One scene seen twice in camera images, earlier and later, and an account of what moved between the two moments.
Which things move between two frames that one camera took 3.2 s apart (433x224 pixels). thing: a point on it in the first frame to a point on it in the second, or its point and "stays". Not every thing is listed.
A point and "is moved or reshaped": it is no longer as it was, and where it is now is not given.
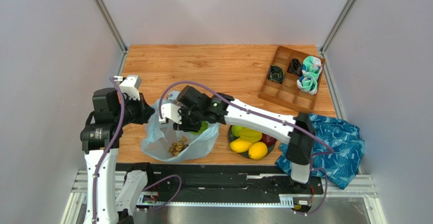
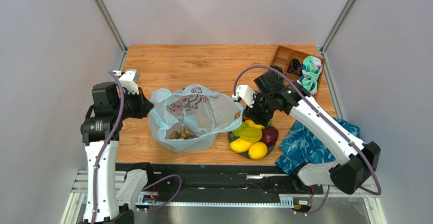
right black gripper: [184, 121] to [261, 114]
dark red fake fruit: [269, 140] stays
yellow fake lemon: [257, 151] stays
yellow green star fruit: [250, 134] stays
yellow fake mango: [239, 146] stays
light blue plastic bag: [162, 142] is moved or reshaped
